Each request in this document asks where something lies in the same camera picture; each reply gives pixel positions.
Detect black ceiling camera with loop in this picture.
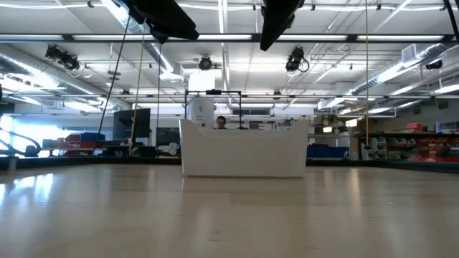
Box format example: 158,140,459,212
285,45,310,75

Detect black dome ceiling camera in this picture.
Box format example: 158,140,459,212
198,55,213,71

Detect blue and red storage bins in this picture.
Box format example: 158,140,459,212
42,132,108,158

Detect black shelf cart grey bins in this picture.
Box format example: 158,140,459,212
359,135,408,161

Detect small dark screen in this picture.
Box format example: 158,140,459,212
156,127,180,146

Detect blue storage bins row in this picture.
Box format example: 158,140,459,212
306,145,351,159

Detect white round pillar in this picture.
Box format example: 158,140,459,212
186,71,216,130

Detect white plastic bin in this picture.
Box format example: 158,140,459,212
179,118,310,178

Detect black curved hose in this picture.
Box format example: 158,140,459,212
0,127,42,158

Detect black diagonal frame strut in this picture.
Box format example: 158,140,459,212
92,16,133,156

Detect black metal frame stand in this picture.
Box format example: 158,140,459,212
184,89,244,130

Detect black ceiling camera rig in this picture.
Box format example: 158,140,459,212
44,44,80,71

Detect black monitor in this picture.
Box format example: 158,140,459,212
113,107,151,140

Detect black table frame rail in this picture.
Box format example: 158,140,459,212
0,156,459,176

